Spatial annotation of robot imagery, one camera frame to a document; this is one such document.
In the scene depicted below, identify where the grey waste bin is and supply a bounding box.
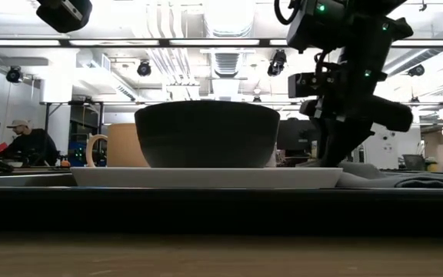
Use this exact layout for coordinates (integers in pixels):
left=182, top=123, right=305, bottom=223
left=401, top=153, right=426, bottom=172

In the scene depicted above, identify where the orange cup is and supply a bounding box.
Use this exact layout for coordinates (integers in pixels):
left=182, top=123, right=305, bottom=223
left=85, top=122, right=149, bottom=169

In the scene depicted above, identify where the dark computer monitor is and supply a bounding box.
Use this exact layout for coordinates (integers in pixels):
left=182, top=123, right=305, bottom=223
left=276, top=118, right=321, bottom=152

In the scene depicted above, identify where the black ceiling spotlight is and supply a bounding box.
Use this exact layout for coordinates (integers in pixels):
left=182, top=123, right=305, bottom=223
left=136, top=59, right=152, bottom=78
left=5, top=65, right=24, bottom=85
left=266, top=48, right=288, bottom=78
left=407, top=63, right=426, bottom=78

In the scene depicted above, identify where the grey cloth napkin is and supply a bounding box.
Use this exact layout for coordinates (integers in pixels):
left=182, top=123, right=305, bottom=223
left=335, top=161, right=443, bottom=189

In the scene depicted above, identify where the black bowl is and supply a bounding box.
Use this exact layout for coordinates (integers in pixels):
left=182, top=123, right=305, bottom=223
left=134, top=100, right=281, bottom=169

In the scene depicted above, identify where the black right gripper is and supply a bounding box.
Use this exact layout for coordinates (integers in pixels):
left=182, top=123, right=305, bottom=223
left=287, top=48, right=415, bottom=167

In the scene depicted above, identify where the person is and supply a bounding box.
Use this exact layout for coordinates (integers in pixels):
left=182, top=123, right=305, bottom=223
left=0, top=118, right=60, bottom=167

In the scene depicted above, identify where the white round plate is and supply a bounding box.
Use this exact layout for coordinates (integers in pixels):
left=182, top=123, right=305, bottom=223
left=70, top=165, right=344, bottom=189

